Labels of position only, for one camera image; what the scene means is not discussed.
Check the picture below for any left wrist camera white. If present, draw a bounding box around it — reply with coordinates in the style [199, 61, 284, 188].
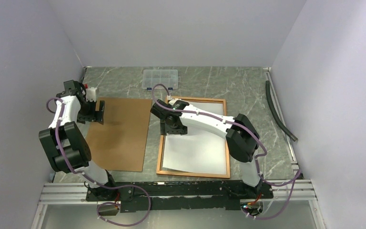
[84, 84, 99, 102]

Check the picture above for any aluminium extrusion rail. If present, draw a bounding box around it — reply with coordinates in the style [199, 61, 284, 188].
[39, 183, 88, 205]

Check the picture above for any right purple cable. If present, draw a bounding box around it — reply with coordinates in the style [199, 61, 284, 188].
[151, 83, 304, 221]

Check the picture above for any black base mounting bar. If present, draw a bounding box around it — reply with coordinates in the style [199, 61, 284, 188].
[86, 180, 274, 213]

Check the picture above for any sunset photo print board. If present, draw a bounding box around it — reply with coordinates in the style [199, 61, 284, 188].
[162, 127, 227, 176]

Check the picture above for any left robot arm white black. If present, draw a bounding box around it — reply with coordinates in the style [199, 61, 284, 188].
[39, 80, 118, 200]

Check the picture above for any clear plastic organizer box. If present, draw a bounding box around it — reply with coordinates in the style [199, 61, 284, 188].
[142, 69, 178, 90]

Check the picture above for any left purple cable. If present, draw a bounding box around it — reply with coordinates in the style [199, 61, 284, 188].
[45, 97, 152, 228]

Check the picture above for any brown backing board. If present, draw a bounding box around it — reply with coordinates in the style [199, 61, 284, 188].
[86, 97, 152, 172]

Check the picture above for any wooden picture frame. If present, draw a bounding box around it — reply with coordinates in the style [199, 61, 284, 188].
[156, 96, 233, 178]

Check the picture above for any purple cable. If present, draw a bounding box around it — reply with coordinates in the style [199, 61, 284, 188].
[45, 97, 152, 228]
[151, 83, 304, 221]

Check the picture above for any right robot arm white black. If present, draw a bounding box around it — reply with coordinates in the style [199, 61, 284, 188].
[151, 98, 262, 198]

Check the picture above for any black corrugated hose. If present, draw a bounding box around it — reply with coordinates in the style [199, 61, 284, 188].
[265, 80, 298, 142]

